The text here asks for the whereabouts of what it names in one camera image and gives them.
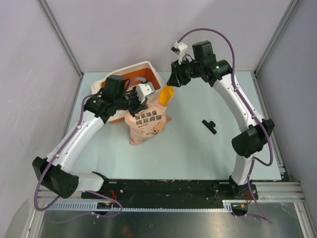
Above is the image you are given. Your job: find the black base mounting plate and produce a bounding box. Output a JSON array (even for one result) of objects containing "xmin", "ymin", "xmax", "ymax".
[{"xmin": 81, "ymin": 179, "xmax": 258, "ymax": 209}]

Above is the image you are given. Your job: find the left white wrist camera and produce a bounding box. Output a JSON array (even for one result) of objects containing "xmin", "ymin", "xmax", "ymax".
[{"xmin": 136, "ymin": 82, "xmax": 155, "ymax": 103}]

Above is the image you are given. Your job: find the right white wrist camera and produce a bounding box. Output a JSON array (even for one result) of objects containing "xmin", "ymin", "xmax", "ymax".
[{"xmin": 171, "ymin": 42, "xmax": 188, "ymax": 64}]

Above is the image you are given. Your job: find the pink cat litter bag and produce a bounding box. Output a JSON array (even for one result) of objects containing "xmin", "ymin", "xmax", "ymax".
[{"xmin": 124, "ymin": 98, "xmax": 171, "ymax": 145}]

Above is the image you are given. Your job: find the aluminium frame rail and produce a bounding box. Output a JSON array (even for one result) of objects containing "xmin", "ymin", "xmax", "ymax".
[{"xmin": 38, "ymin": 181, "xmax": 306, "ymax": 202}]

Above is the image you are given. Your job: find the yellow plastic litter scoop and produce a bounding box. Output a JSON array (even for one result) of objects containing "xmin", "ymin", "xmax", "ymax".
[{"xmin": 158, "ymin": 86, "xmax": 175, "ymax": 107}]

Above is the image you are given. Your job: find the grey slotted cable duct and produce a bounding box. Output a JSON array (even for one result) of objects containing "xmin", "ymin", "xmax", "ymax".
[{"xmin": 44, "ymin": 200, "xmax": 235, "ymax": 213}]

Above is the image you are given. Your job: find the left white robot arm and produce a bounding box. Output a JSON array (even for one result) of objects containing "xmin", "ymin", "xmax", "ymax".
[{"xmin": 32, "ymin": 75, "xmax": 155, "ymax": 198}]

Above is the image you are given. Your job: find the white orange litter box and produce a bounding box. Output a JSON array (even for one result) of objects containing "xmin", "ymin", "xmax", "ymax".
[{"xmin": 84, "ymin": 62, "xmax": 161, "ymax": 125}]

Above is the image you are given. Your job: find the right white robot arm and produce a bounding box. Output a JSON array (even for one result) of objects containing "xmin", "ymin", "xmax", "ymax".
[{"xmin": 167, "ymin": 41, "xmax": 274, "ymax": 199}]

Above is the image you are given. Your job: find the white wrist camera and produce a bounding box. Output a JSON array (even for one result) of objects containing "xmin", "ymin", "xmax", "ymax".
[
  {"xmin": 136, "ymin": 82, "xmax": 155, "ymax": 103},
  {"xmin": 171, "ymin": 42, "xmax": 188, "ymax": 64}
]

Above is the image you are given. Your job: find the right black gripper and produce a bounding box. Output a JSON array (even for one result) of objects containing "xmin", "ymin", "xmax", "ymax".
[{"xmin": 167, "ymin": 57, "xmax": 203, "ymax": 88}]

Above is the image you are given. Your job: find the black bag sealing clip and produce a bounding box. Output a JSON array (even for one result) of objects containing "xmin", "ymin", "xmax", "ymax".
[{"xmin": 202, "ymin": 119, "xmax": 217, "ymax": 135}]

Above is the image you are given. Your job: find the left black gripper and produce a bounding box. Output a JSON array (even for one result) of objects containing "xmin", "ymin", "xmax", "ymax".
[{"xmin": 114, "ymin": 86, "xmax": 148, "ymax": 117}]

